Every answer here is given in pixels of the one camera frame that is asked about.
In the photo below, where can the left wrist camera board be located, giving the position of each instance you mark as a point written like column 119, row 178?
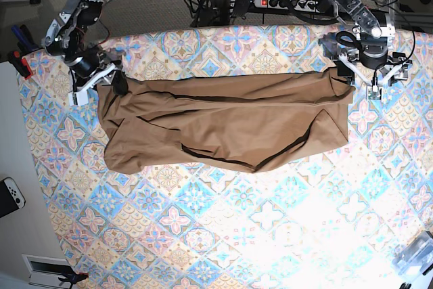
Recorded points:
column 374, row 93

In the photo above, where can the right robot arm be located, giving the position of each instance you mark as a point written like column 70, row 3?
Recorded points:
column 68, row 29

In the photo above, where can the blue black clamp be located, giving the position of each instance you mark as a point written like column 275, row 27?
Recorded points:
column 26, row 42

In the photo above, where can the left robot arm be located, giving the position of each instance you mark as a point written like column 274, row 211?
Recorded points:
column 369, row 28

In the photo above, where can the white floor vent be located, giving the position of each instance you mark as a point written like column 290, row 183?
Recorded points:
column 45, row 272

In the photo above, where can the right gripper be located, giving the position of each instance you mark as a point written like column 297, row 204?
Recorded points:
column 97, row 66

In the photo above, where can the clear plastic box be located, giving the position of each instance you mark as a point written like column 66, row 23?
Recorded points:
column 416, row 259

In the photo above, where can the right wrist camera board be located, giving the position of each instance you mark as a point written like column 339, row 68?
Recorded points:
column 79, row 98

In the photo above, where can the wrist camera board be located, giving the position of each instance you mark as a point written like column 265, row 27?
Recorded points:
column 79, row 98
column 374, row 93

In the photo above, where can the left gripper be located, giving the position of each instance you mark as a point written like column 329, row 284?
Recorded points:
column 372, row 64

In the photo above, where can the black orange clamp bottom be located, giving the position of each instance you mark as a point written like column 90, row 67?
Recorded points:
column 73, row 278

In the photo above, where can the red black clamp left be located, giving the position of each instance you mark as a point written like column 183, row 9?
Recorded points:
column 20, row 64

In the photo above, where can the brown t-shirt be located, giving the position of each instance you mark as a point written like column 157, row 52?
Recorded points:
column 250, row 123

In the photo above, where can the game console with white controller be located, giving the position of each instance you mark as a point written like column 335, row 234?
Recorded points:
column 11, row 198

